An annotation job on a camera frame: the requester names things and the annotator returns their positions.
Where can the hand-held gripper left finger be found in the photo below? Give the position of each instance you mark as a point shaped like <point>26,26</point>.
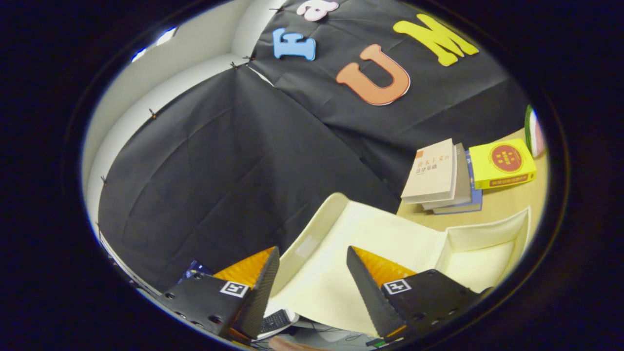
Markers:
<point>261,297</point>

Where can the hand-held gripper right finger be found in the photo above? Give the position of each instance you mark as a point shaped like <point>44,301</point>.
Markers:
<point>373,297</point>

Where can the cream fabric storage box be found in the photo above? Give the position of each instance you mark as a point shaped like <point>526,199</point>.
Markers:
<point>341,253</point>

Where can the black keyboard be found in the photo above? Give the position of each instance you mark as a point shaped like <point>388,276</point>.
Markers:
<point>275,321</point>

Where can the dark blue packet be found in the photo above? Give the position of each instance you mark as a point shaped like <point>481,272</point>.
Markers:
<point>195,269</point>

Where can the black backdrop cloth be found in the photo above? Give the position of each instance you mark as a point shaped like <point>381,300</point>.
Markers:
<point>219,170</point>

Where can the beige book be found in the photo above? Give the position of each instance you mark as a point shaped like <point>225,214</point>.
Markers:
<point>431,170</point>

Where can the blue book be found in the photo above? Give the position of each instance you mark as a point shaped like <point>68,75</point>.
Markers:
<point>477,197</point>

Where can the grey book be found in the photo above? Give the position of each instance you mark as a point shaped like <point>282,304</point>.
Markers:
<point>463,180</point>

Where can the yellow book with red circle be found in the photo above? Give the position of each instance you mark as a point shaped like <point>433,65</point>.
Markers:
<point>502,163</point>

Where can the watermelon slice plush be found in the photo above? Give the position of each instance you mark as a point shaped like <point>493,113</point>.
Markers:
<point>535,131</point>

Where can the long ceiling light panel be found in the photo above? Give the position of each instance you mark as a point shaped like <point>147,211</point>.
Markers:
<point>165,35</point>

